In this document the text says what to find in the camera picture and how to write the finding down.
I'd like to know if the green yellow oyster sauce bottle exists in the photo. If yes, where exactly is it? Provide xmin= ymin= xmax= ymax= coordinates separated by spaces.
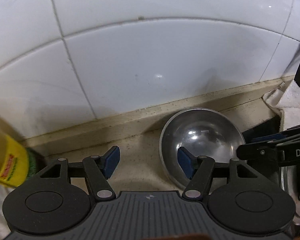
xmin=0 ymin=117 xmax=46 ymax=188

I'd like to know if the steel bowl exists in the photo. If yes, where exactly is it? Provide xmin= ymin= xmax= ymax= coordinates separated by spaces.
xmin=159 ymin=108 xmax=245 ymax=189

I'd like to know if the steel pot lid black knob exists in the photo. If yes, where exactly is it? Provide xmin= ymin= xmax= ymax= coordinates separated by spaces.
xmin=279 ymin=166 xmax=300 ymax=226

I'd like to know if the black stove top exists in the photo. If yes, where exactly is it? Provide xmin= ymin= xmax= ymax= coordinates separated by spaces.
xmin=242 ymin=115 xmax=281 ymax=143

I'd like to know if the white dish towel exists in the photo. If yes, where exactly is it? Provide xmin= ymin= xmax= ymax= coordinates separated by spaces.
xmin=262 ymin=80 xmax=300 ymax=131

